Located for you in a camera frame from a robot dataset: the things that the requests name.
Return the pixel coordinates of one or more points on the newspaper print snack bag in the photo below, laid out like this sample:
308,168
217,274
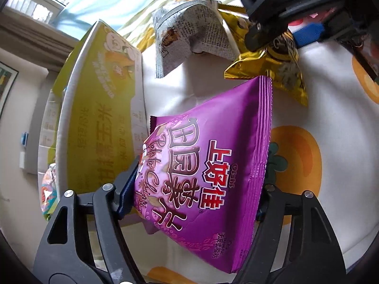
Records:
192,32

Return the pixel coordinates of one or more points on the gold snack bag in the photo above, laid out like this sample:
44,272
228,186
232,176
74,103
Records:
266,65

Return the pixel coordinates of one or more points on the white wall plate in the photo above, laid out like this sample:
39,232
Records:
22,159

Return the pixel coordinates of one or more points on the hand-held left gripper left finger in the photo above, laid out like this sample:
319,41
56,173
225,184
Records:
127,192

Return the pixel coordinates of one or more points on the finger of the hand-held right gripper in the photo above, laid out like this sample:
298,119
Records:
309,34
263,37

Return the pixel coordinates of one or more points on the white sheet with orange print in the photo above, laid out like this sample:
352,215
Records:
325,109

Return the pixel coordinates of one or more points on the small blue object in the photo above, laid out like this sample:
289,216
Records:
24,138

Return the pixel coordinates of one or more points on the framed wall picture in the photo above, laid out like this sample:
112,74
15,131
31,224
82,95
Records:
7,85

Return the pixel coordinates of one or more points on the purple chip bag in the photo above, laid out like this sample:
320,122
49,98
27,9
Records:
201,159

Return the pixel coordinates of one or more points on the brown curtain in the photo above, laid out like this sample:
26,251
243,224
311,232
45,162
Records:
32,40

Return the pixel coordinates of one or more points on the light blue snack bag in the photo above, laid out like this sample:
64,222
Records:
50,189

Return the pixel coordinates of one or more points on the grey bed headboard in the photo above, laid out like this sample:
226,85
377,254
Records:
38,124

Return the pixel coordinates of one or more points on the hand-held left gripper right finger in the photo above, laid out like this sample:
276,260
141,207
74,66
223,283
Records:
268,196

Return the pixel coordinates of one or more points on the green cardboard box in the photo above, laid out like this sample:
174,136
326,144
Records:
97,109

